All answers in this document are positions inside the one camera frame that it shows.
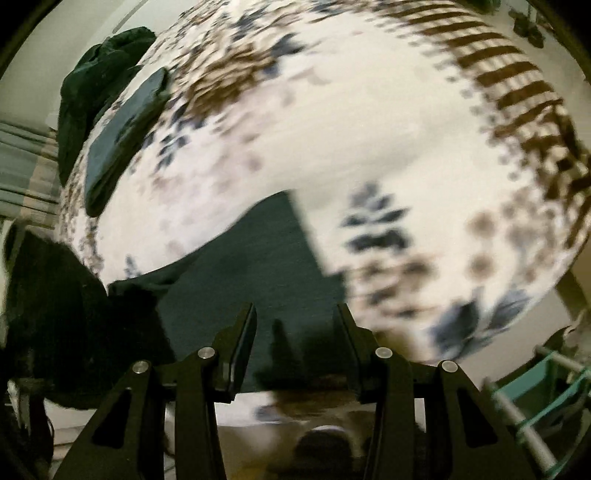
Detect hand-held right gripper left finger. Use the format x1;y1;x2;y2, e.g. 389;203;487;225
53;302;258;480

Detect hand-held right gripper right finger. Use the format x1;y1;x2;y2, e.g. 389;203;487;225
334;303;539;480

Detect dark green pants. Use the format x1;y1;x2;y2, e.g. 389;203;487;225
110;188;362;394

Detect black cloth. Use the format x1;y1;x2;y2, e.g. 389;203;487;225
2;220;177;411

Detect teal and white rack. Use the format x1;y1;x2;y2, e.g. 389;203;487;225
482;347;591;480

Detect floral printed bedsheet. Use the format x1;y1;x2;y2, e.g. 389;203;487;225
55;0;583;423

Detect folded dark grey cloth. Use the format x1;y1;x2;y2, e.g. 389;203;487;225
84;68;172;217

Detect striped curtain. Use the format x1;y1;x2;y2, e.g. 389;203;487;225
0;120;62;219

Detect dark green cloth heap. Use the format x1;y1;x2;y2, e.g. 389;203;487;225
57;27;158;188

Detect small dark object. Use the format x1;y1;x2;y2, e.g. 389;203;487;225
507;8;549;48

